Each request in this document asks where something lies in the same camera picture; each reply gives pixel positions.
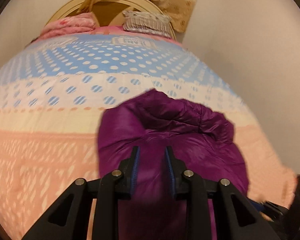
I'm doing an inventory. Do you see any purple down jacket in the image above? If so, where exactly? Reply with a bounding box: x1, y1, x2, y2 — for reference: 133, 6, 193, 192
97, 89, 249, 239

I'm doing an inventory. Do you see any polka dot bedspread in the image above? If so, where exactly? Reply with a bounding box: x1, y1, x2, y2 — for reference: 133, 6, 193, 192
0, 27, 296, 239

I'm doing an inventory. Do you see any pink folded blanket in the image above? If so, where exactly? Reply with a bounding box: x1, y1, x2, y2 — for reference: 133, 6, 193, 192
37, 12, 97, 40

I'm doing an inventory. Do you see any striped grey pillow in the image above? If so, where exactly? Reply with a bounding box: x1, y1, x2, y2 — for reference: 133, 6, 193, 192
122, 10, 173, 38

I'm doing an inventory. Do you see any cream round headboard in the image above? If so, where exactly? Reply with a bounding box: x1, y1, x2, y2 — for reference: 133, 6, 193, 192
48, 0, 163, 27

